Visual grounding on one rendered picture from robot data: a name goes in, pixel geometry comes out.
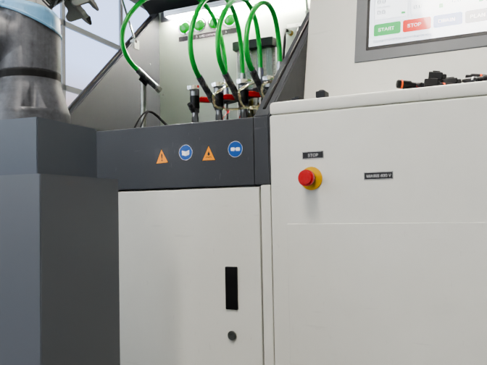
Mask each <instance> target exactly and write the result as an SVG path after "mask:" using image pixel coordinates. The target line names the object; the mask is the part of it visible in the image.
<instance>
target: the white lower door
mask: <svg viewBox="0 0 487 365"><path fill-rule="evenodd" d="M118 206H119V277H120V365H265V347H264V312H263V276H262V207H261V187H247V188H209V189H189V190H150V191H131V192H118Z"/></svg>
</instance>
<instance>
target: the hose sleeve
mask: <svg viewBox="0 0 487 365"><path fill-rule="evenodd" d="M135 72H136V73H137V74H138V75H139V76H140V77H142V78H143V79H144V80H145V81H146V82H147V83H148V84H149V85H150V86H151V87H152V88H153V89H157V87H158V84H157V83H156V82H154V80H152V79H151V78H150V77H149V76H148V75H147V74H146V73H145V72H144V71H143V70H142V69H141V68H140V67H139V68H138V69H137V70H136V71H135Z"/></svg>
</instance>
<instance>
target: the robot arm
mask: <svg viewBox="0 0 487 365"><path fill-rule="evenodd" d="M41 1H42V2H43V3H44V4H45V5H46V6H47V7H48V8H47V7H45V6H43V5H40V4H37V3H34V2H31V1H26V0H0V120H2V119H18V118H27V117H41V118H45V119H52V120H55V121H59V122H66V123H70V124H71V116H70V113H69V110H68V107H67V103H66V101H65V98H64V94H63V92H62V86H61V40H62V35H61V29H60V20H59V17H58V16H57V14H56V13H55V12H53V11H52V10H51V9H53V8H54V7H55V6H56V5H58V4H60V3H62V1H63V0H46V1H47V2H48V4H49V5H48V4H47V3H46V2H45V1H44V0H41ZM87 3H89V4H90V5H91V7H93V8H94V9H95V10H96V11H99V8H98V6H97V3H96V2H95V1H94V0H64V5H65V7H66V8H67V14H66V19H67V21H68V22H73V21H76V20H79V19H82V20H83V21H85V22H86V23H88V24H89V25H92V22H91V17H90V16H89V15H88V14H87V13H86V11H85V10H84V8H82V6H81V5H84V4H87Z"/></svg>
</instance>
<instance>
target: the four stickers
mask: <svg viewBox="0 0 487 365"><path fill-rule="evenodd" d="M178 152H179V161H188V160H193V146H192V144H185V145H178ZM238 157H243V141H242V140H228V158H238ZM201 161H216V144H213V145H201ZM155 163H156V164H168V163H169V156H168V148H157V149H155Z"/></svg>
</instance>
